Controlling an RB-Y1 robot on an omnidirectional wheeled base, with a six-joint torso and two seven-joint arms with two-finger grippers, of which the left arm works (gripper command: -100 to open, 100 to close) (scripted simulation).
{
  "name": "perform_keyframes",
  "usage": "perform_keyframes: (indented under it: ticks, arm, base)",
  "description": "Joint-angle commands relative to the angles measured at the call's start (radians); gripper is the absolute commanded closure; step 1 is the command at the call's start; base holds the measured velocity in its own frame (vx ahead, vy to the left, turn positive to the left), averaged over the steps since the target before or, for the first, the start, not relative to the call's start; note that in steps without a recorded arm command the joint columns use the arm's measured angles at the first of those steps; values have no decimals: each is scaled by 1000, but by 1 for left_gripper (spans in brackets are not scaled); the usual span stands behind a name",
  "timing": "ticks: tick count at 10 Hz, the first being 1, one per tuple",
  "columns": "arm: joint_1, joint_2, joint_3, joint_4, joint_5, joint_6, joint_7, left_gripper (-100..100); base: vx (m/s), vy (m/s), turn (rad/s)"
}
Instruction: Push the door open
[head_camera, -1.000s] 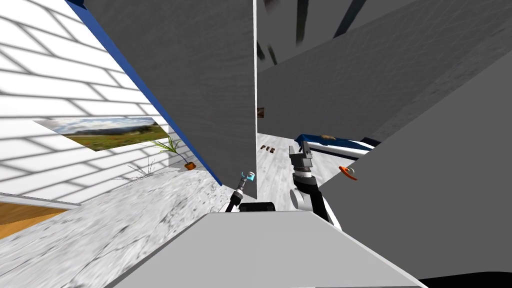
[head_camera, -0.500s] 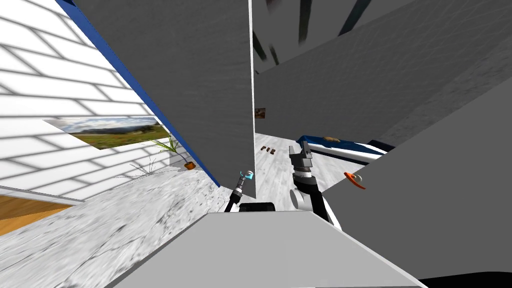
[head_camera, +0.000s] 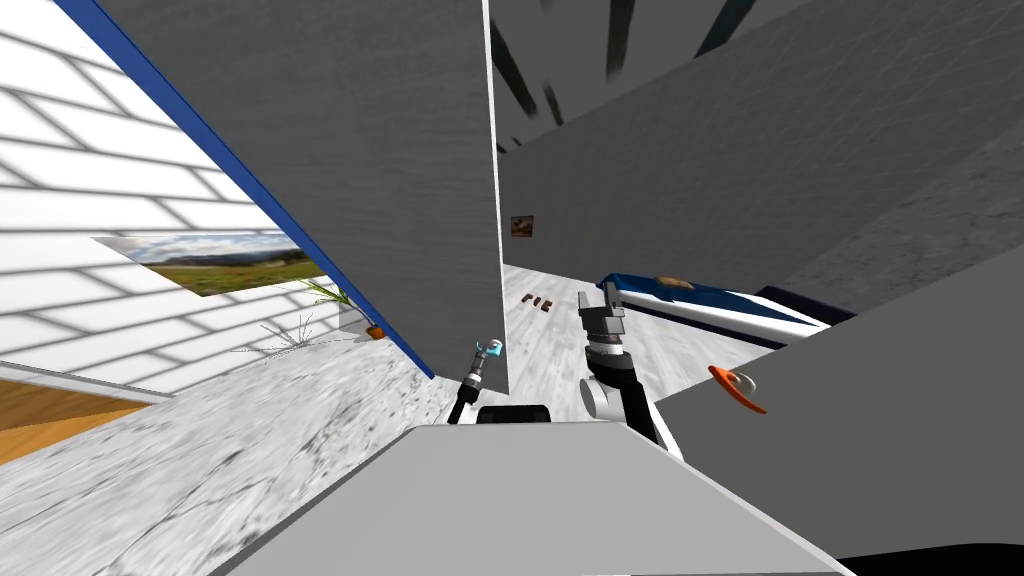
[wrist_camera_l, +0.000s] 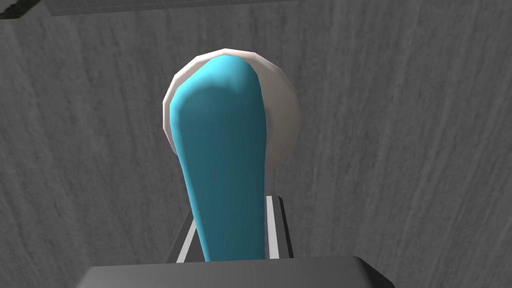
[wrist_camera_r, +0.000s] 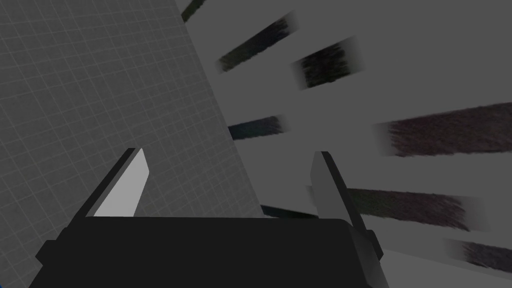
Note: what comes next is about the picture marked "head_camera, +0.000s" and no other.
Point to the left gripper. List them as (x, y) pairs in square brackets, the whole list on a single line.
[(478, 365)]

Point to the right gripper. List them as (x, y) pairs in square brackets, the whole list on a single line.
[(604, 328)]

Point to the green plant in orange pot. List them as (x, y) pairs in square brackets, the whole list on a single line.
[(374, 330)]

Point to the blue and white bed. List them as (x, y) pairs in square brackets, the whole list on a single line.
[(720, 300)]

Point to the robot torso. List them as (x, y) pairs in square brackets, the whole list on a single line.
[(520, 504)]

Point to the grey door leaf blue edge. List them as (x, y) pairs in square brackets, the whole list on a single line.
[(360, 160)]

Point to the small brown wall picture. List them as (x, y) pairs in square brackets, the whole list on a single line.
[(522, 226)]

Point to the landscape wall picture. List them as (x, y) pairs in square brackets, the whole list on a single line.
[(216, 268)]

